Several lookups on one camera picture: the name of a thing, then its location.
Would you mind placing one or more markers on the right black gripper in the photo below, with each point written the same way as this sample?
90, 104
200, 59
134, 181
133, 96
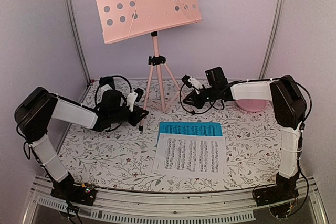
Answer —
199, 103

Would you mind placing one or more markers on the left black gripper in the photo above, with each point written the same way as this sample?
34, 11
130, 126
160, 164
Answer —
135, 119

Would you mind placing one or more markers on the pink music stand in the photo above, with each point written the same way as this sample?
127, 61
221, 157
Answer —
125, 19

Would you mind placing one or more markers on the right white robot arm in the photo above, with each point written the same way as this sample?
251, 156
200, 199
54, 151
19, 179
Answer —
290, 107

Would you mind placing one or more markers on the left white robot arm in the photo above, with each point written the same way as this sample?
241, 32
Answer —
35, 112

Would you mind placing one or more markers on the blue sheet music page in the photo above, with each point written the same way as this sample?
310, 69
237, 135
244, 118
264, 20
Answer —
191, 128

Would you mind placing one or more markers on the white metronome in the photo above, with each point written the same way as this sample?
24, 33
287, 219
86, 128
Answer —
105, 87

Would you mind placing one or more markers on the dark blue mug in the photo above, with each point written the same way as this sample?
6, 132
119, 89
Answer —
107, 80

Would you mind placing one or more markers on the floral table mat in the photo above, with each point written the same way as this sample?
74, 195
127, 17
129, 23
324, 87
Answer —
226, 148

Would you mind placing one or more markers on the white sheet music page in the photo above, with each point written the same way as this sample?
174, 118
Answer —
190, 156

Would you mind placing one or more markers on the pink plate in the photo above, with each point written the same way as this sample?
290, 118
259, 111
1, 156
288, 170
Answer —
252, 105

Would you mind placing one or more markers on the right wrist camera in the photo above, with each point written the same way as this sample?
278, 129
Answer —
191, 82

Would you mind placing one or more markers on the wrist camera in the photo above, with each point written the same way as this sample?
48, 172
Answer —
134, 97
191, 82

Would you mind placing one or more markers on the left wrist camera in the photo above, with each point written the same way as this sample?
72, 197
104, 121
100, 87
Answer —
134, 97

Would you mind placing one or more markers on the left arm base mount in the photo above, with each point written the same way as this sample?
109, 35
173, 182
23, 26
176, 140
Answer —
67, 189

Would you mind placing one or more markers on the aluminium front rail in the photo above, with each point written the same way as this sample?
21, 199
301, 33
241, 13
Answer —
120, 206

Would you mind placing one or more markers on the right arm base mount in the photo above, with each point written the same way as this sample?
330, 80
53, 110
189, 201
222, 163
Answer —
281, 191

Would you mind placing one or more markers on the right aluminium frame post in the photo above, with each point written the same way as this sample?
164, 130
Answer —
272, 38

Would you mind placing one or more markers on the aluminium frame post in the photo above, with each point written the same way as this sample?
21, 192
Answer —
272, 38
76, 37

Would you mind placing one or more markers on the left aluminium frame post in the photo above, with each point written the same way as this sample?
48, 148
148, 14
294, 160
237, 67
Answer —
76, 37

